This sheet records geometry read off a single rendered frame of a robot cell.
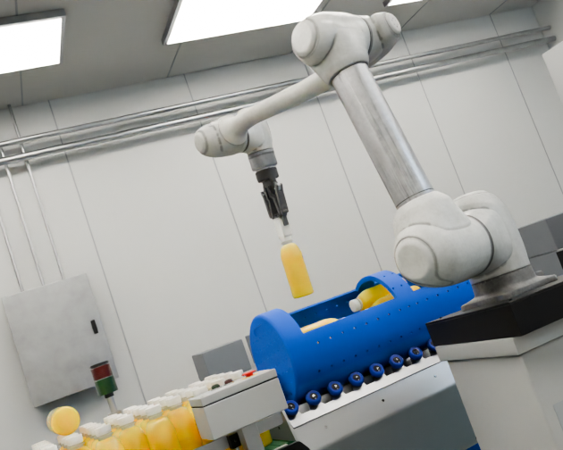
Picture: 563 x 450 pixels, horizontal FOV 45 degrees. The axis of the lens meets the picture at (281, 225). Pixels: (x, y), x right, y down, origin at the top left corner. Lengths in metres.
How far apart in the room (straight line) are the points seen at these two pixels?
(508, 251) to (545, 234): 3.96
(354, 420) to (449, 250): 0.67
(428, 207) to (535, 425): 0.54
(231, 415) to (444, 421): 0.79
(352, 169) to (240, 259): 1.38
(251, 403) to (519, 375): 0.61
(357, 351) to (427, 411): 0.29
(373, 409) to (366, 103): 0.88
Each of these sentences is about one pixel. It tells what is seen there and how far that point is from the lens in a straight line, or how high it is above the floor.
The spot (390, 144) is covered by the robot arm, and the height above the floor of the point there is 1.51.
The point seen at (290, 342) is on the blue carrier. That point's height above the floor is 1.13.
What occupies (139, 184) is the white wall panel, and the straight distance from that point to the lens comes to 5.59.
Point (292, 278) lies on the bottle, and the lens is 2.21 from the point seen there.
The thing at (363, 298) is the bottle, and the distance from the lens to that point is 2.18.
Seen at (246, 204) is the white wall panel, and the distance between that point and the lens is 5.73.
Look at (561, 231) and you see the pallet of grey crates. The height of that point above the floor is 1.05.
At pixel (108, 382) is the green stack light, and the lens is 2.23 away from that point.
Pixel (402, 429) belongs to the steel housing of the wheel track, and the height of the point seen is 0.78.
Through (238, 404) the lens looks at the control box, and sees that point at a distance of 1.62.
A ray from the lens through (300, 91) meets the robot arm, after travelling 2.03.
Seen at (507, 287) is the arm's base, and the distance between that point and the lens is 1.71.
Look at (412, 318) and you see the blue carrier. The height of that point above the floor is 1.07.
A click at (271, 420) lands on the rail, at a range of 1.80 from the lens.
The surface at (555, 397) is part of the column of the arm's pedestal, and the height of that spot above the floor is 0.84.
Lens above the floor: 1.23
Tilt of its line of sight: 7 degrees up
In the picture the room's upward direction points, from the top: 20 degrees counter-clockwise
